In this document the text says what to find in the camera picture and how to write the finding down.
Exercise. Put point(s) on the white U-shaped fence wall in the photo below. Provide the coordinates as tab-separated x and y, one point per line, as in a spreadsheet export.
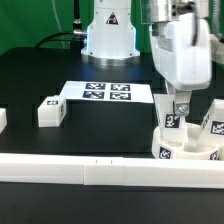
115	171

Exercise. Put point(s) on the green backdrop curtain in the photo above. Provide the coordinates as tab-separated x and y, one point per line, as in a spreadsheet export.
23	23

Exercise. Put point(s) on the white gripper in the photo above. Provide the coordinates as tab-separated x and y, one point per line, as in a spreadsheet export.
184	66

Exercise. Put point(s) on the white block at left edge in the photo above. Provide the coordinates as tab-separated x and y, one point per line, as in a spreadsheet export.
3	119

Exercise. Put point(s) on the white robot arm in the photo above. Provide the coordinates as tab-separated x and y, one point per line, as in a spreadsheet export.
111	37

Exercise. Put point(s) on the white sheet with tags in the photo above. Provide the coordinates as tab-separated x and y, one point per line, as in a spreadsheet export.
105	91

